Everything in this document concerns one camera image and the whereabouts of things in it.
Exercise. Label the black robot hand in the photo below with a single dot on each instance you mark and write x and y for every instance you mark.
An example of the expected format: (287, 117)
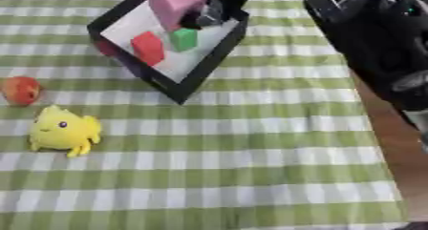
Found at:
(228, 0)

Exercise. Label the pink rectangular block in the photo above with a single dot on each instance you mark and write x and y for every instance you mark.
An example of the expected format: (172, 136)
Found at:
(174, 3)

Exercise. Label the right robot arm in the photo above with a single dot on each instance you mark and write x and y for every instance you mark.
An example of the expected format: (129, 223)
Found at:
(379, 39)

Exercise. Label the black box white inside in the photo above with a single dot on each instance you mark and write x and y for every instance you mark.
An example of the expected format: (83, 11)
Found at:
(184, 90)

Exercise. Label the green cube block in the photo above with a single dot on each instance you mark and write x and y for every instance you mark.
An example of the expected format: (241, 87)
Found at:
(184, 39)

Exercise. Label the red block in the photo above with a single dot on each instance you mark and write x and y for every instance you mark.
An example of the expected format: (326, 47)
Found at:
(148, 47)

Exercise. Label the yellow soft toy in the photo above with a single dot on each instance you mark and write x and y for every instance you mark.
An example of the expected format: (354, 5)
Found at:
(62, 132)

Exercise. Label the red toy apple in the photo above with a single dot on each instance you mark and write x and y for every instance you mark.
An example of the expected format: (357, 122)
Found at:
(21, 90)

